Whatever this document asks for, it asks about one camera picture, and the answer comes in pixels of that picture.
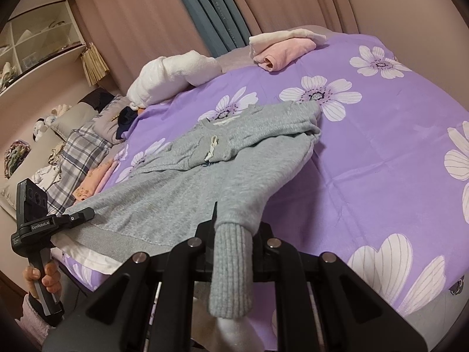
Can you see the straw-coloured fringed cloth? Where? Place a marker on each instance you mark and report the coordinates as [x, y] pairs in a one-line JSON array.
[[93, 64]]

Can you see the navy crumpled clothes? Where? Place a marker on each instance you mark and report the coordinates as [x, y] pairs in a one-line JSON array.
[[126, 121]]

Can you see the white fluffy blanket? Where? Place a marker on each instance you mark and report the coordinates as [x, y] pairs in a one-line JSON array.
[[168, 75]]

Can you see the person's left hand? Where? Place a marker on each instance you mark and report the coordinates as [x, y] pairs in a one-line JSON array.
[[51, 278]]

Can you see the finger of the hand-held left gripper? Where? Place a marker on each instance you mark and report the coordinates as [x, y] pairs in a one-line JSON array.
[[78, 217]]

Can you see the pale pink folded garment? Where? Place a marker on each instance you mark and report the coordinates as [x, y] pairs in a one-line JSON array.
[[110, 172]]

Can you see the grey plaid blanket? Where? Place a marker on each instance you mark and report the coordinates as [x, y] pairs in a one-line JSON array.
[[80, 154]]

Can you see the orange printed folded garment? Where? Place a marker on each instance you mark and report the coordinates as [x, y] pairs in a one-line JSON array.
[[93, 181]]

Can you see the dark brown pillow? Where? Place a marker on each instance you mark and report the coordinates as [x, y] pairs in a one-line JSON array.
[[97, 99]]

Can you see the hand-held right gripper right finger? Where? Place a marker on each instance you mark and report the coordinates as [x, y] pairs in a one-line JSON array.
[[263, 238]]

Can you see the person's left forearm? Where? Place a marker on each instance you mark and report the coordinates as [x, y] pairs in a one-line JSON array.
[[34, 319]]

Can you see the beige pillow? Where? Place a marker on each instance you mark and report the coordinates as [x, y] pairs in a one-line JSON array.
[[73, 121]]

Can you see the purple floral bedsheet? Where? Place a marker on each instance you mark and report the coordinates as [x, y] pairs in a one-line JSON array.
[[366, 146]]

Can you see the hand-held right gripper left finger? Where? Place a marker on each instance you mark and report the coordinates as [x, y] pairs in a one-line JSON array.
[[203, 238]]

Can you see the teal curtain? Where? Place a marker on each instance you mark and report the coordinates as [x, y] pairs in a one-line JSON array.
[[209, 11]]

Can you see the white shelf cabinet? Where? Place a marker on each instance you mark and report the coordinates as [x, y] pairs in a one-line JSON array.
[[40, 33]]

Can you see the small orange item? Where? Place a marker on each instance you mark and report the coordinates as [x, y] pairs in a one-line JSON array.
[[135, 107]]

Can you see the grey quilted pillow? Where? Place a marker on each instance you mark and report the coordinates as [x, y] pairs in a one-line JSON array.
[[110, 121]]

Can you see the beige folded cloth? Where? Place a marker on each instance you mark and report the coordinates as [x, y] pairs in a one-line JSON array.
[[285, 36]]

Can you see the grey printed sweatshirt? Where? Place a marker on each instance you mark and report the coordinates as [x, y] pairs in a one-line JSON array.
[[165, 198]]

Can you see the black and white plush toy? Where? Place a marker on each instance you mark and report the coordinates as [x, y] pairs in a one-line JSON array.
[[42, 126]]

